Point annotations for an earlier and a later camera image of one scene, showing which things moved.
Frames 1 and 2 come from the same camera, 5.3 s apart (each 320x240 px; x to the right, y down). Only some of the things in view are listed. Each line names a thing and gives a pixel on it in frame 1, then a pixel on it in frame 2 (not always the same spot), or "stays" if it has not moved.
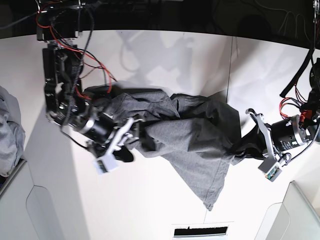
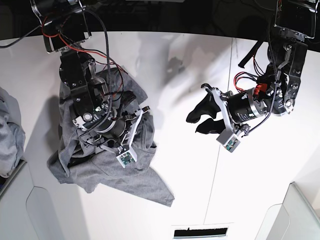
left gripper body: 106,137 stays
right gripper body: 282,135 to 238,108
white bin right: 293,219 stays
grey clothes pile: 12,138 stays
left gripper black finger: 148,143 to 208,105
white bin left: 27,211 stays
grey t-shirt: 199,137 to 74,163
